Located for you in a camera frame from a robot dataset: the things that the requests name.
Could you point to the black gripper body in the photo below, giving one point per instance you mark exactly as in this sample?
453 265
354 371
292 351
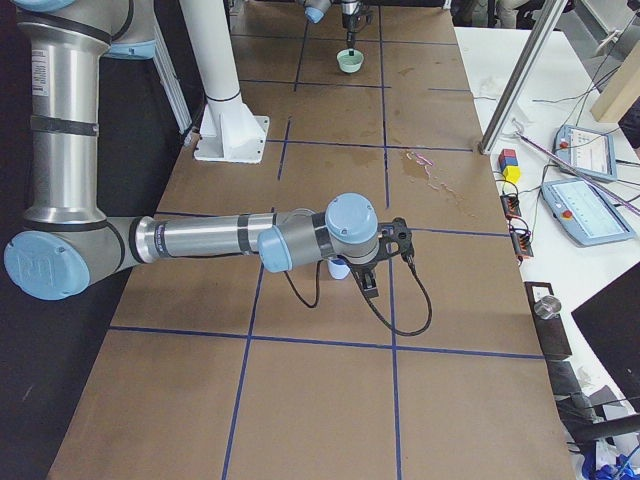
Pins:
350 10
363 269

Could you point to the green ceramic bowl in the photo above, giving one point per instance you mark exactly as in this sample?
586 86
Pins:
350 60

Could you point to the blue plastic cup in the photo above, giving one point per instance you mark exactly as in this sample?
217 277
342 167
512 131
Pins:
338 268

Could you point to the far teach pendant tablet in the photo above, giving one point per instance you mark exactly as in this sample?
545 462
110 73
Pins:
591 152

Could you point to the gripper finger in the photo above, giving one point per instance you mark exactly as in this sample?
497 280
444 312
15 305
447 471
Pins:
369 285
350 41

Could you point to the near teach pendant tablet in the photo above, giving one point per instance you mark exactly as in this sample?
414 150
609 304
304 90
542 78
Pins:
585 213

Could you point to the small metal cup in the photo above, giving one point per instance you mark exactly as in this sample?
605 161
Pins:
547 307

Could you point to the orange black circuit board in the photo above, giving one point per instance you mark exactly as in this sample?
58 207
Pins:
510 205

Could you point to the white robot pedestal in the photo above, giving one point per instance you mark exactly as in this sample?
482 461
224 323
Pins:
229 132

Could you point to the teach pendant tablet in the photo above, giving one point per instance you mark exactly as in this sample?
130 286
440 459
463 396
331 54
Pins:
585 213
591 152

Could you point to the red blue yellow blocks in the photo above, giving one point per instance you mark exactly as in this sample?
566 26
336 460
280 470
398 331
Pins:
509 165

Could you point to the aluminium frame post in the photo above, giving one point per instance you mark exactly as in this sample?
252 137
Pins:
537 39

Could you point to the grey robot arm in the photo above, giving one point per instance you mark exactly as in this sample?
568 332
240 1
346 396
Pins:
68 243
315 11

